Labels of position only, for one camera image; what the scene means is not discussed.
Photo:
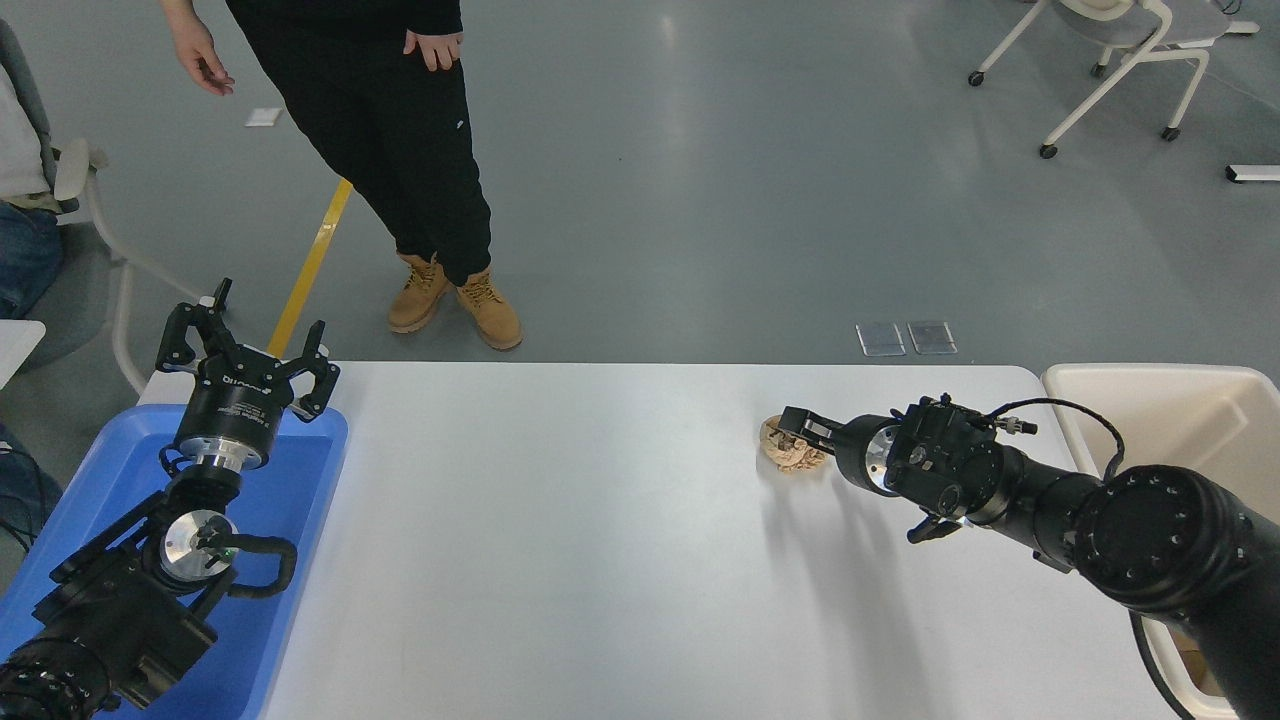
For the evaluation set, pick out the blue plastic tray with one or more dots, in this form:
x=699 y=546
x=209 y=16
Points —
x=300 y=470

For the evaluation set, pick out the person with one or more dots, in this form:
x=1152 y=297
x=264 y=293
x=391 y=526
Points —
x=25 y=255
x=400 y=130

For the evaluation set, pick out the large pale bin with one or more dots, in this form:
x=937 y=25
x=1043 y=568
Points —
x=1180 y=410

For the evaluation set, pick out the person's right hand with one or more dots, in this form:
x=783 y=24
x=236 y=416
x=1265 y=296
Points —
x=203 y=58

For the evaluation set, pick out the grey office chair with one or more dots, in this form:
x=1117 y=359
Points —
x=75 y=280

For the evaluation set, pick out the tan paper ball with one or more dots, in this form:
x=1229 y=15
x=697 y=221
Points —
x=780 y=450

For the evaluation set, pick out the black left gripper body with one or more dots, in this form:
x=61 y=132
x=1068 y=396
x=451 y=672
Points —
x=240 y=405

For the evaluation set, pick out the brown cardboard piece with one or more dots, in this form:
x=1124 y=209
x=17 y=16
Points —
x=1200 y=672

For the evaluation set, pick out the white paper scrap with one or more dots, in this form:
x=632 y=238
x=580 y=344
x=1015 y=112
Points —
x=263 y=117

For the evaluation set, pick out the clear floor plate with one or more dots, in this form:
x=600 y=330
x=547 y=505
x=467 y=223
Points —
x=881 y=339
x=932 y=338

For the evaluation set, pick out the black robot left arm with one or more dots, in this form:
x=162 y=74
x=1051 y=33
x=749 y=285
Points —
x=110 y=610

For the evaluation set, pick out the white frame office chair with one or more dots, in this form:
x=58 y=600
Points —
x=1120 y=25

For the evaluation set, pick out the person's left hand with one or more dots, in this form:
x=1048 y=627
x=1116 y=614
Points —
x=438 y=48

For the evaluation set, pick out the small white table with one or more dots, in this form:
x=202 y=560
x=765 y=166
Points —
x=15 y=345

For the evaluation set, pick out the white floor bar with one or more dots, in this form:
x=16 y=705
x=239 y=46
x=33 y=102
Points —
x=1255 y=173

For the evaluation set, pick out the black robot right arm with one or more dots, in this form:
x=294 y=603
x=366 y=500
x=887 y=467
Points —
x=1150 y=540

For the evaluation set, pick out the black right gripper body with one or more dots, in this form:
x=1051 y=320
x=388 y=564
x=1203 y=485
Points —
x=853 y=452

